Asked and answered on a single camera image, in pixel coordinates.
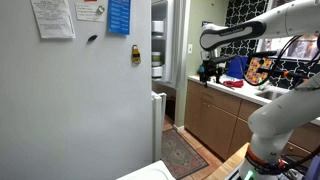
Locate orange clamp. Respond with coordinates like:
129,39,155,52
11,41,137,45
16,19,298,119
282,70,296,79

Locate steel sink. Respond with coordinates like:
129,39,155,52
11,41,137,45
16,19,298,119
254,89,285,102

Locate green jar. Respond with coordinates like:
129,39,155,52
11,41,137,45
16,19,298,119
151,51,163,63

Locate kitchen window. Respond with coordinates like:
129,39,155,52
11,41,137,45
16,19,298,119
256,32,320,62

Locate colourful patchwork pot holder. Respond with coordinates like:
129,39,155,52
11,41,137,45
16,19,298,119
244,56,273,86

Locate white printed paper sheet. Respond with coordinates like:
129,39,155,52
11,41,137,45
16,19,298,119
30,0,76,40

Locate large white fridge door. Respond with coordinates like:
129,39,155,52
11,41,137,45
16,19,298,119
151,91,168,163

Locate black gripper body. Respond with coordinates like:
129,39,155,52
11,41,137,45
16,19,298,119
199,59,225,79

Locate wooden kitchen base cabinets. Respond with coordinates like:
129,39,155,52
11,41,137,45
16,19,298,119
183,74,320,162

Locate patterned floor rug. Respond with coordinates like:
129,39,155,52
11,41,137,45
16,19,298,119
160,127,210,180

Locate blue bag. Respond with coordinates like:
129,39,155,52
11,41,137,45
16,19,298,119
226,55,250,80

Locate small white note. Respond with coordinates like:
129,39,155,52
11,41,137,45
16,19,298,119
74,2,107,24

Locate white freezer door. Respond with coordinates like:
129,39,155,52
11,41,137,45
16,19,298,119
151,0,192,91

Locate white container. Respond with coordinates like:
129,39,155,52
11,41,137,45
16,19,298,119
151,20,165,34

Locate red tool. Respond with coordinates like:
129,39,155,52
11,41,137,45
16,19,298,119
222,79,245,90

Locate black oval magnet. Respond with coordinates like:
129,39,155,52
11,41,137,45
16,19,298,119
86,33,99,43

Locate black braided cable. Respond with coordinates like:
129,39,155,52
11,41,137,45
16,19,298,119
240,33,320,88

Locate blue printed sheet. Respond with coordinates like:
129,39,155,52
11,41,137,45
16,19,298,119
107,0,132,36

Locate white tub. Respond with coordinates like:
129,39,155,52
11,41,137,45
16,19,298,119
151,65,164,79

